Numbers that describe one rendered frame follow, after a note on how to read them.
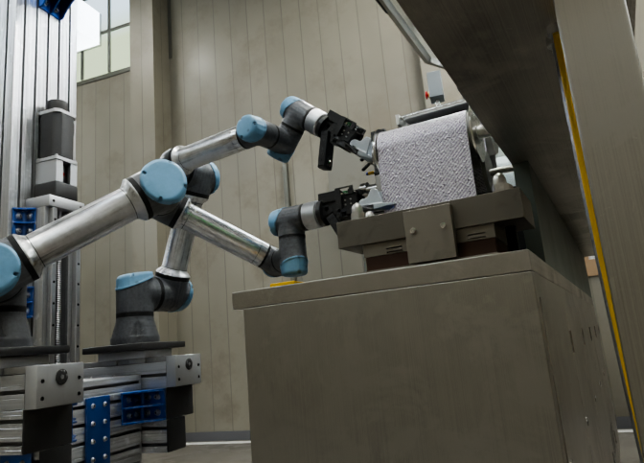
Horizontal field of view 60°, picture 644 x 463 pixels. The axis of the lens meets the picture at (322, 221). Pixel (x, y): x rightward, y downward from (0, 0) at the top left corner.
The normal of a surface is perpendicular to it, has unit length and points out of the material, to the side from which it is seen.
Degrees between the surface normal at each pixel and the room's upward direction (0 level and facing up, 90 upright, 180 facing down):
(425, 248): 90
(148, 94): 90
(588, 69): 90
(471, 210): 90
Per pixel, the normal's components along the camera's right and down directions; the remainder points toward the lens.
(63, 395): 0.93, -0.15
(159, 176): 0.49, -0.29
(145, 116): -0.36, -0.18
